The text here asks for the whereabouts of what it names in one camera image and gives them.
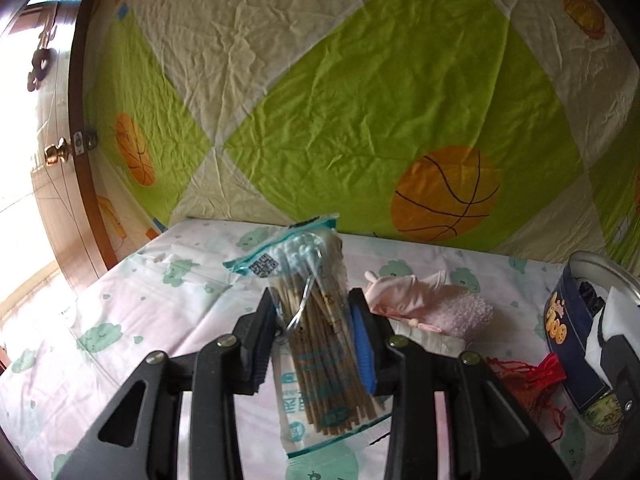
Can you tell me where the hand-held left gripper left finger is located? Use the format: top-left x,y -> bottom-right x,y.
50,289 -> 280,480

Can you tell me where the red embroidered pouch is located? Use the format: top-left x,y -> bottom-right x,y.
484,352 -> 569,447

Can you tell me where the round metal tin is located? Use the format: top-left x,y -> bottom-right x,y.
537,251 -> 640,434

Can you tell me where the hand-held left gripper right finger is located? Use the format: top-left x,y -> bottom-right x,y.
347,287 -> 574,480

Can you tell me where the cloud print sheet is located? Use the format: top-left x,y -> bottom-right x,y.
0,217 -> 640,480

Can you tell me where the metal door latch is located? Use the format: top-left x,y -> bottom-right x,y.
72,130 -> 99,154

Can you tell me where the cotton swab packet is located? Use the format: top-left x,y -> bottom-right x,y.
222,214 -> 397,461

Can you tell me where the white sponge block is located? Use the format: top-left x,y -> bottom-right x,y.
585,287 -> 640,377

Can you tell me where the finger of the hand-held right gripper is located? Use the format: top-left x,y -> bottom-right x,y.
599,332 -> 640,412
574,276 -> 609,322

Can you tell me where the basketball print quilt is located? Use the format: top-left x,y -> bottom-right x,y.
80,0 -> 640,272

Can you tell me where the wooden door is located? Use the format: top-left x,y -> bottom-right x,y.
0,0 -> 123,366

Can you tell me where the brass door knob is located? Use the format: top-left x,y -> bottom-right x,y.
44,137 -> 72,167

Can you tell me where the dark door hook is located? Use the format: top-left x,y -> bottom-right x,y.
26,27 -> 58,92

